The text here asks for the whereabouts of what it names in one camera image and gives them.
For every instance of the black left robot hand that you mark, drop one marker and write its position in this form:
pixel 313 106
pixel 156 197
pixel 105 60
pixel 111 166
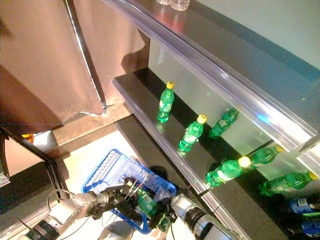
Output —
pixel 125 197

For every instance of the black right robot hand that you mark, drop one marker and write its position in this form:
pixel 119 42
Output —
pixel 163 208

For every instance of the blue plastic shopping basket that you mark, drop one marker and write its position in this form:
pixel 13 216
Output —
pixel 144 226

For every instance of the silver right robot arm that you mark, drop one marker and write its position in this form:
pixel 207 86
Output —
pixel 197 217

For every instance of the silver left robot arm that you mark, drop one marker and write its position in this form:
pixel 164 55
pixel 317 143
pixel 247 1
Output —
pixel 62 215

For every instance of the black base shelf plinth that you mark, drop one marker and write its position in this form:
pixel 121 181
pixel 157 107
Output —
pixel 150 155

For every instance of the black plinth with chrome edge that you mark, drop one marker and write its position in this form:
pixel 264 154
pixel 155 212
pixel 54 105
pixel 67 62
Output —
pixel 25 187

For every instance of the small orange object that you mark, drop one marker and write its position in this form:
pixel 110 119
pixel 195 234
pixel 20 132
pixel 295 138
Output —
pixel 27 138

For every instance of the dark cola bottle blue label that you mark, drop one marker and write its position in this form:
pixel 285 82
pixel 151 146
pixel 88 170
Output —
pixel 310 226
pixel 300 205

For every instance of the brown end panel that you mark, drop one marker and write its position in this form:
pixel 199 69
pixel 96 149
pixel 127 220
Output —
pixel 45 62

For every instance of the clear water bottle red label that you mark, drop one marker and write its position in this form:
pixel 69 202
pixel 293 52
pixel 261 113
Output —
pixel 180 3

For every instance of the clear plastic price rail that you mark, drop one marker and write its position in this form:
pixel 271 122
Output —
pixel 220 215
pixel 310 160
pixel 162 140
pixel 250 103

